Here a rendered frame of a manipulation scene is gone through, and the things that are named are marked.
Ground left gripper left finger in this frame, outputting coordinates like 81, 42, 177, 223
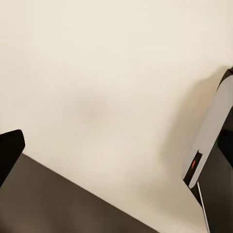
0, 129, 25, 187

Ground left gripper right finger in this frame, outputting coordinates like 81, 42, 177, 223
217, 129, 233, 168

